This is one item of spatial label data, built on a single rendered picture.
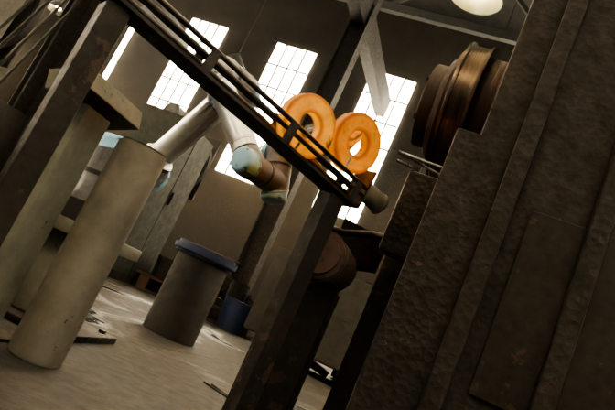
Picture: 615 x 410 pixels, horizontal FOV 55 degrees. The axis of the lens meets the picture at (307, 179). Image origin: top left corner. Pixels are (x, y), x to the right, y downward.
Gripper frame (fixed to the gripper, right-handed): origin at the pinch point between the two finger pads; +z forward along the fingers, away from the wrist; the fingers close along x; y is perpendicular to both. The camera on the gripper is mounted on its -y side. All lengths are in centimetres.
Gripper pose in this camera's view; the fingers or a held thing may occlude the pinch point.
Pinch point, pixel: (357, 136)
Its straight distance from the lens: 150.8
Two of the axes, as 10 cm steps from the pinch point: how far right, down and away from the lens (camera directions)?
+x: 6.7, 4.7, 5.7
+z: 7.0, -1.5, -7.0
